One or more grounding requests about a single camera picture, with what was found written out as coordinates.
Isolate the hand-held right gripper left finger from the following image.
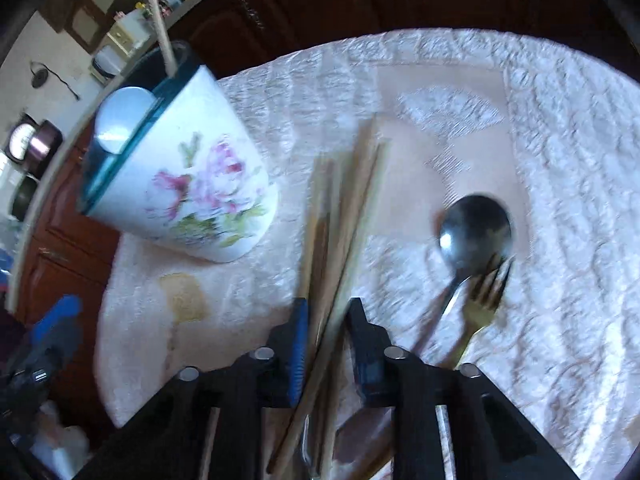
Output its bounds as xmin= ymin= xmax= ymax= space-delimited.
xmin=75 ymin=297 xmax=309 ymax=480

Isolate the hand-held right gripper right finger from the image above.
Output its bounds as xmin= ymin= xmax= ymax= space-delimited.
xmin=346 ymin=298 xmax=581 ymax=480

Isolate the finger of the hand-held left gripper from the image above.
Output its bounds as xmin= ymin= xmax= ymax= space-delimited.
xmin=21 ymin=294 xmax=85 ymax=376

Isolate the gold fork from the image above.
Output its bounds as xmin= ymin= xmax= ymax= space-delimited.
xmin=440 ymin=254 xmax=516 ymax=371

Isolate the bunch of wooden chopsticks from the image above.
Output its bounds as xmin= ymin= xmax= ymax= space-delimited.
xmin=197 ymin=114 xmax=395 ymax=480

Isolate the metal spoon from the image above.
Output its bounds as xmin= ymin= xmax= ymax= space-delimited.
xmin=412 ymin=194 xmax=514 ymax=361

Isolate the floral white cup teal rim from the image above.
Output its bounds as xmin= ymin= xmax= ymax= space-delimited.
xmin=76 ymin=40 xmax=279 ymax=264

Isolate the pale wooden single chopstick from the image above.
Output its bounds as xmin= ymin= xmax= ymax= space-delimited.
xmin=141 ymin=0 xmax=177 ymax=78

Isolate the person's left hand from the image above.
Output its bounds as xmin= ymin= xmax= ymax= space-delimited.
xmin=20 ymin=405 xmax=93 ymax=480

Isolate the white ceramic spoon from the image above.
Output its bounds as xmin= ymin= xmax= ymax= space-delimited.
xmin=94 ymin=86 xmax=161 ymax=155

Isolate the white quilted table cloth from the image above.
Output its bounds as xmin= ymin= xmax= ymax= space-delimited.
xmin=92 ymin=27 xmax=640 ymax=480

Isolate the white canister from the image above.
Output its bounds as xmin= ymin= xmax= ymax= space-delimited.
xmin=91 ymin=45 xmax=127 ymax=80

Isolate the wooden wall cabinet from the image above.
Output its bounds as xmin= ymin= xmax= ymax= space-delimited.
xmin=42 ymin=0 xmax=138 ymax=53

